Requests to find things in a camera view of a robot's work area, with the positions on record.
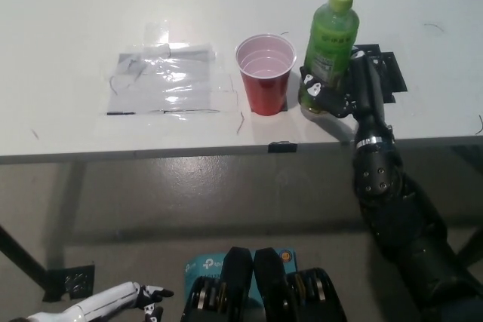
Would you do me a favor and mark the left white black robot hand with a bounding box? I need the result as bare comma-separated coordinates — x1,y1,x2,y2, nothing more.
28,280,174,322

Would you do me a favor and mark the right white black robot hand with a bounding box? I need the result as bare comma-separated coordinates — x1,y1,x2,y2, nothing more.
300,44,397,148

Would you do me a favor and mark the green plastic tea bottle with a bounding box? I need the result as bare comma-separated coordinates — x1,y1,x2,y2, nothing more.
297,0,359,115

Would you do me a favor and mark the red plastic cup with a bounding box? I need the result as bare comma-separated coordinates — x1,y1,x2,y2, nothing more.
234,34,297,115

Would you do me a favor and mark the large black tape square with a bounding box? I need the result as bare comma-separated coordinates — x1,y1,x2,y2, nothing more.
352,43,408,104

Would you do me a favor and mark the black floor tape patch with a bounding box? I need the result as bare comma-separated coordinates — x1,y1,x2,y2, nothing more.
41,264,95,302

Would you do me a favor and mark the black table leg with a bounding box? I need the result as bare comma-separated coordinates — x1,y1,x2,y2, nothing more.
0,223,52,295

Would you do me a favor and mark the black tape strip on table edge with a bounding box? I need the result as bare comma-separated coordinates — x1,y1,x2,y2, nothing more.
266,140,298,155

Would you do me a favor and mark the teal tp-link box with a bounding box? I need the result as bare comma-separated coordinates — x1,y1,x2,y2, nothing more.
183,248,301,310

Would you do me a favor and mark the clear plastic sheet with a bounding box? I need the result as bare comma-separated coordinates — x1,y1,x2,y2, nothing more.
100,20,238,121

